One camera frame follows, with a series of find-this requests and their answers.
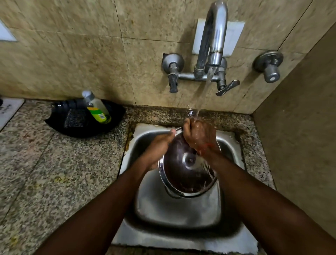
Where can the person's left hand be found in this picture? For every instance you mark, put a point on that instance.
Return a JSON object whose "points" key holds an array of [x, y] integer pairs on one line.
{"points": [[155, 149]]}

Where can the person's right hand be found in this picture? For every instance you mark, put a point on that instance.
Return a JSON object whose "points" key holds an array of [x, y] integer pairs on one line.
{"points": [[199, 136]]}

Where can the person's right fingers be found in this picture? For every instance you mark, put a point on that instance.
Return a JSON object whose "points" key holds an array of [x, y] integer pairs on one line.
{"points": [[189, 128]]}

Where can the person's left thumb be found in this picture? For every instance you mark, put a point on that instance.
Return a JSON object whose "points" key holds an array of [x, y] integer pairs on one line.
{"points": [[172, 132]]}

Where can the steel pot lid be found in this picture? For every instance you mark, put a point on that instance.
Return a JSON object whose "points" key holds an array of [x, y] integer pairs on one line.
{"points": [[187, 170]]}

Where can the person's right forearm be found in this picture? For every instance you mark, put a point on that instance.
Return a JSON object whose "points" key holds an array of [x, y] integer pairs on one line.
{"points": [[265, 207]]}

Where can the person's left forearm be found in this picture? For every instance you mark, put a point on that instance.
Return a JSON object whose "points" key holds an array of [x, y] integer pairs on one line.
{"points": [[99, 207]]}

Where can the stainless steel sink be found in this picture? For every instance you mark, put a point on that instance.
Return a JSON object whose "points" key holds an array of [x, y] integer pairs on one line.
{"points": [[181, 205]]}

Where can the dish soap bottle green label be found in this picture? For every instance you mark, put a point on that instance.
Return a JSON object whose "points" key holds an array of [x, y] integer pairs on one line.
{"points": [[97, 109]]}

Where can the black plastic tray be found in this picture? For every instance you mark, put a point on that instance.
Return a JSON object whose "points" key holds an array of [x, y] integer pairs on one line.
{"points": [[78, 120]]}

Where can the white appliance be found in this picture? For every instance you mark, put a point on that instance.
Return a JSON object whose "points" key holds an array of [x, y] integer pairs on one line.
{"points": [[7, 110]]}

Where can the chrome wall faucet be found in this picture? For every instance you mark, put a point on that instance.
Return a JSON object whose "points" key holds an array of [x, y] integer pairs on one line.
{"points": [[207, 52]]}

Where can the chrome wall valve knob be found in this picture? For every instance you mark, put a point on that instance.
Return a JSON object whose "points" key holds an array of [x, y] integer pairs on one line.
{"points": [[269, 65]]}

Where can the white wall switch plate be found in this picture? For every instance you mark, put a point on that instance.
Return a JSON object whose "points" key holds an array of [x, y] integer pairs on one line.
{"points": [[5, 32]]}

